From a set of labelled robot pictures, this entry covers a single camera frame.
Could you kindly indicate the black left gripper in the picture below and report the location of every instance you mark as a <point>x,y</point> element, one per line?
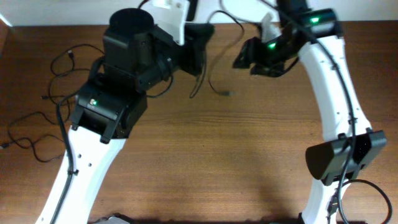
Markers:
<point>193,50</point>

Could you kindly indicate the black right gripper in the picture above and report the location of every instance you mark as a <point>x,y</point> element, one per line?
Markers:
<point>252,48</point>

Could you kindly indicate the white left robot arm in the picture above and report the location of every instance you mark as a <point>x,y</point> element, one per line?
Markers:
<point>138,54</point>

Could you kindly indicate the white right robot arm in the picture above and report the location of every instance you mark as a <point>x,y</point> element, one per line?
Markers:
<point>315,39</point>

